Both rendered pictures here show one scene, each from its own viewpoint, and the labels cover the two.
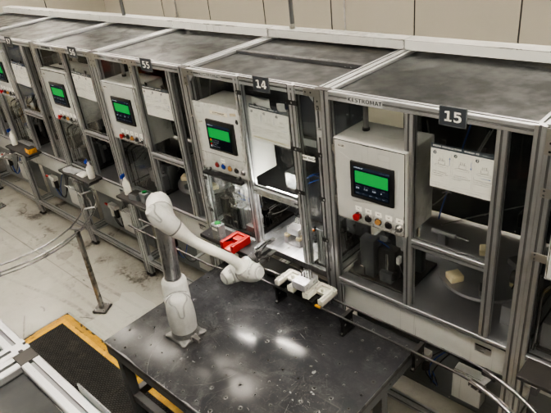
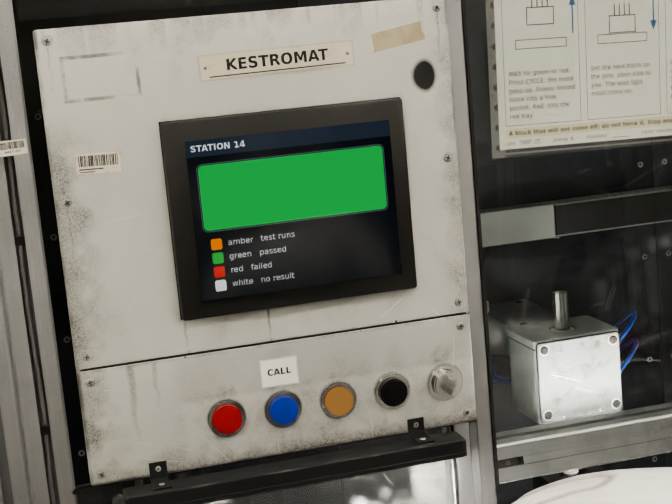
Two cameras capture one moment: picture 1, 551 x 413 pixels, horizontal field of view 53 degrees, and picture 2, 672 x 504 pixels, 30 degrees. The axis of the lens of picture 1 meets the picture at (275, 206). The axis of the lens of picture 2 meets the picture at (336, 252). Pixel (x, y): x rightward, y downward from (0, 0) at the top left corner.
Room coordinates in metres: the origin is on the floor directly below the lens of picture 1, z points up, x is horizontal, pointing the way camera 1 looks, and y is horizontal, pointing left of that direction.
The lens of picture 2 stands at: (2.53, 1.36, 1.80)
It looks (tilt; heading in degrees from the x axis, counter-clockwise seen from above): 10 degrees down; 300
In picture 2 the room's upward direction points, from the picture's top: 5 degrees counter-clockwise
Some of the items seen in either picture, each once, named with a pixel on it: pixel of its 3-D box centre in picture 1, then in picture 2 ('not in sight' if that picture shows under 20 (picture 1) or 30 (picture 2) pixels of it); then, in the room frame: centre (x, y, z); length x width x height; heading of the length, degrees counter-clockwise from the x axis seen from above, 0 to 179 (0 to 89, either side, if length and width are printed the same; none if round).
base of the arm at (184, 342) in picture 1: (187, 332); not in sight; (2.52, 0.60, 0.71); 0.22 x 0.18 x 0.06; 44
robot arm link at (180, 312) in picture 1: (180, 311); not in sight; (2.55, 0.62, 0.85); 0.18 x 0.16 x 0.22; 14
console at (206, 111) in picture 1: (233, 133); (248, 225); (3.30, 0.21, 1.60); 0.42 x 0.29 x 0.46; 44
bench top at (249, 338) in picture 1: (254, 345); not in sight; (2.40, 0.22, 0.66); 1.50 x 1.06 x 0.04; 44
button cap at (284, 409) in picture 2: not in sight; (282, 408); (3.22, 0.30, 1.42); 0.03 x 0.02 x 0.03; 44
